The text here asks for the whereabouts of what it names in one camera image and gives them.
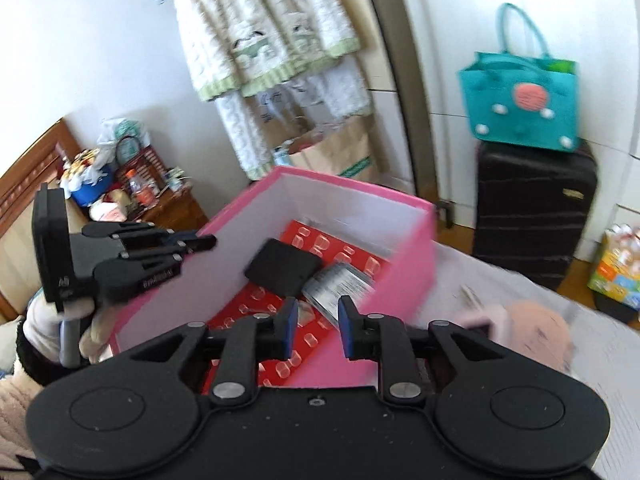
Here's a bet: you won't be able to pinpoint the black square pad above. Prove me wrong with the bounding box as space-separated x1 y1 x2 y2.
243 238 323 297

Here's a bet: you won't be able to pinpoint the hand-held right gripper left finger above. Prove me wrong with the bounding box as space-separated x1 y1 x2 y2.
117 297 300 408

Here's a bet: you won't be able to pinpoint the grey door frame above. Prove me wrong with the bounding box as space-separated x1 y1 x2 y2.
360 0 440 197

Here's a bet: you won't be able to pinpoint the red mesh basket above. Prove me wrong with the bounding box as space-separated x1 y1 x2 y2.
117 144 167 202

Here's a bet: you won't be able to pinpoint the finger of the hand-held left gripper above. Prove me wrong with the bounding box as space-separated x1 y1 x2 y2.
94 234 219 306
81 221 201 255

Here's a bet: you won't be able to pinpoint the red packet with clear bumps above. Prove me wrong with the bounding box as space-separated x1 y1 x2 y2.
202 219 396 391

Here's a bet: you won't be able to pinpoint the white knit cardigan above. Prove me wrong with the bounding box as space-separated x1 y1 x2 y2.
165 0 362 102

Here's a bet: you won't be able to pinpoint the black suitcase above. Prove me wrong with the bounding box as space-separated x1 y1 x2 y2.
472 140 599 293

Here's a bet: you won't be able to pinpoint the peach round case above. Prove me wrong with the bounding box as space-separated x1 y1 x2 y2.
500 300 576 376

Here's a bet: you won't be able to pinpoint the wooden nightstand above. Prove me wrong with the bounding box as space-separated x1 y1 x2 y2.
145 187 211 233

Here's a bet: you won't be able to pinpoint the wooden headboard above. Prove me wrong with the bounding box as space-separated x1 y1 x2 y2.
0 117 91 321

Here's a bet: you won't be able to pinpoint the person's left forearm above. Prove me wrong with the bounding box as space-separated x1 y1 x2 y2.
0 317 68 466

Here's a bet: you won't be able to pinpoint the colourful carton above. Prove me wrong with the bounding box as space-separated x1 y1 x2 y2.
587 222 640 311

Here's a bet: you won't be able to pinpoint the metal keys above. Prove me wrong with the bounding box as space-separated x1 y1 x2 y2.
460 284 490 312

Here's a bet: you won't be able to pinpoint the white plastic bag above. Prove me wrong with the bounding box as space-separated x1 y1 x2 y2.
97 117 152 161

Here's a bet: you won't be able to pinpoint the bottle with orange cap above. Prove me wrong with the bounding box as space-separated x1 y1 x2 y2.
126 169 147 207

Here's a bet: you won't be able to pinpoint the white fleece garment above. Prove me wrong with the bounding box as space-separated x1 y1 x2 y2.
212 57 373 181

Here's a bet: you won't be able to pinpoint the person's left hand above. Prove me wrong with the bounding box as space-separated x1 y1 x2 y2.
22 300 119 367

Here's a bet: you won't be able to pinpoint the brown paper bag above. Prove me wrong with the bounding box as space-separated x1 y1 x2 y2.
287 115 383 186

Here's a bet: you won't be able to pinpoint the teal tote bag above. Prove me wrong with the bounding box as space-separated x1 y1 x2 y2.
459 2 583 152

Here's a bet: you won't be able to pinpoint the pink storage box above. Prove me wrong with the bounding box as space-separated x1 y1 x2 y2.
109 166 436 391

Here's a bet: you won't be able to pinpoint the white wardrobe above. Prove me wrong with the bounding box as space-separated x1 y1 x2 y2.
390 0 640 261

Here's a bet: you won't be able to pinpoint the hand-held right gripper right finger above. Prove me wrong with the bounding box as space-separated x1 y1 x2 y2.
337 295 523 406

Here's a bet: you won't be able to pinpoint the silver foil packet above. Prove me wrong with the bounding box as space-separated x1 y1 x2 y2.
301 262 376 331

